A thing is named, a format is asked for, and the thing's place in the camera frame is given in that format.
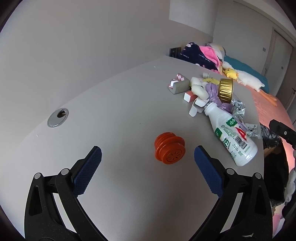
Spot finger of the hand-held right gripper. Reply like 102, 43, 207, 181
269, 119, 296, 149

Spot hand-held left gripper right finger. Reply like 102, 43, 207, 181
190, 145, 273, 241

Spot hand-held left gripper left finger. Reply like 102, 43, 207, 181
24, 146, 109, 241

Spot orange ribbed plastic plug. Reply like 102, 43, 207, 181
154, 132, 186, 165

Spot white foam piece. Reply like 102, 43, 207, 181
190, 77, 210, 100

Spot black trash bin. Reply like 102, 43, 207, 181
264, 144, 290, 204

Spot bed with pink sheet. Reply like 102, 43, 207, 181
251, 88, 296, 163

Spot white plastic drink bottle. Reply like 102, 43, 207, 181
203, 103, 258, 167

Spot silver foil wrapper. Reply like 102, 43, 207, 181
231, 98, 246, 121

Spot white goose plush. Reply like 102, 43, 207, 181
222, 61, 277, 105

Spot gold metal jar lid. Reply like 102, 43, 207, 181
218, 78, 234, 104

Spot small pink box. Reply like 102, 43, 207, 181
183, 90, 197, 102

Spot teal quilt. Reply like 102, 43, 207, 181
223, 56, 270, 93

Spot purple plastic bag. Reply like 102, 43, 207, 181
205, 83, 234, 114

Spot yellow duck plush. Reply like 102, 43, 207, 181
225, 68, 238, 80

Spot white room door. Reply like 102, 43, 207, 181
262, 29, 294, 80

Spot grey foam corner guard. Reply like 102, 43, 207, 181
167, 73, 190, 95

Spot pink fleece blanket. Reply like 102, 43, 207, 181
200, 46, 222, 66

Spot navy printed blanket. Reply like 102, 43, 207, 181
178, 42, 219, 71

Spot silver desk cable grommet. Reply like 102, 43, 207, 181
47, 108, 69, 128

